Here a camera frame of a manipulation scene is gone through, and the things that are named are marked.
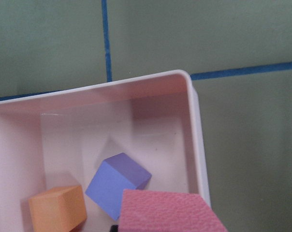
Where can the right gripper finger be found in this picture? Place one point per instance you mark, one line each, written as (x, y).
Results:
(114, 228)

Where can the pink plastic bin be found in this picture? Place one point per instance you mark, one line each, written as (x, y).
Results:
(60, 139)

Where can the red foam block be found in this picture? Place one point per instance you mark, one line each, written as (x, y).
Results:
(157, 211)

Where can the purple foam block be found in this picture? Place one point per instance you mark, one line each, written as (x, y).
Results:
(114, 175)

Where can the orange foam block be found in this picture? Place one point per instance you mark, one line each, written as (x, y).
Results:
(60, 209)

